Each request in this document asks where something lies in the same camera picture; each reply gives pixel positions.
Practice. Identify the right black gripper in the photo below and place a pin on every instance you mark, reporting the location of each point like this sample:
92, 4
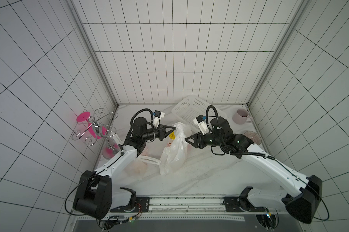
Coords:
201, 140

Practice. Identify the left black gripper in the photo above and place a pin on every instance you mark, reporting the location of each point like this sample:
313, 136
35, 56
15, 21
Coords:
160, 133

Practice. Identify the white bag cartoon print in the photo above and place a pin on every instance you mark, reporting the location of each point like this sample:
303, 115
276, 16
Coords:
175, 153

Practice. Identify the white perforated plastic basket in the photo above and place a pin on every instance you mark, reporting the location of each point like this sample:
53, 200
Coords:
188, 109

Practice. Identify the white bag red lettering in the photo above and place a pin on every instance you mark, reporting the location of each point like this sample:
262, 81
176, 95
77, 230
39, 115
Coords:
138, 167

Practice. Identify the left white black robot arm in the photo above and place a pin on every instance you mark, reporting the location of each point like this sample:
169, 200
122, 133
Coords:
95, 194

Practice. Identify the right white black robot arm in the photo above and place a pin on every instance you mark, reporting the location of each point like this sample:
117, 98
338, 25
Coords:
298, 194

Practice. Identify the pink ceramic mug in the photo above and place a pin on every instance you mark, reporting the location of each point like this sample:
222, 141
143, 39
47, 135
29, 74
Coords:
242, 116

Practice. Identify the pink wine glass lower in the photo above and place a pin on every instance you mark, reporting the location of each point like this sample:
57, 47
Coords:
96, 130

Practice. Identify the pink wine glass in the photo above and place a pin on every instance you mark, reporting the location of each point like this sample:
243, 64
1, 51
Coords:
96, 130
83, 117

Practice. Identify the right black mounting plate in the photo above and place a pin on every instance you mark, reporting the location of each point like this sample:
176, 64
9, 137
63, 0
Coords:
233, 204

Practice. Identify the black mounting plate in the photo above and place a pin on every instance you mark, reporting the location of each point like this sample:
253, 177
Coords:
233, 204
141, 205

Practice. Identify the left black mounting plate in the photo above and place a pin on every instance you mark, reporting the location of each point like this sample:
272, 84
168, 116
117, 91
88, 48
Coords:
141, 205

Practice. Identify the pink wine glass upper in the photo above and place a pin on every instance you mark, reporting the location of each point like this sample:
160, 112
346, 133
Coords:
83, 117

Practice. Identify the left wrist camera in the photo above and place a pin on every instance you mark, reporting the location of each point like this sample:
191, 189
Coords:
157, 117

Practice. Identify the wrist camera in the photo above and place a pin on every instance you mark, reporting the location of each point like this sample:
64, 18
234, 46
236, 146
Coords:
157, 117
200, 121

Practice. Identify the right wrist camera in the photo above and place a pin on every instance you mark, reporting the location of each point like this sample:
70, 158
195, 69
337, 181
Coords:
200, 121

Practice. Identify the chrome wire glass rack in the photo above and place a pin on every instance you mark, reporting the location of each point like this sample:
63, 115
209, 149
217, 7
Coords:
111, 148

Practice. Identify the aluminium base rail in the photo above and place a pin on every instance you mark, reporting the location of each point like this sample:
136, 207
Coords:
188, 213

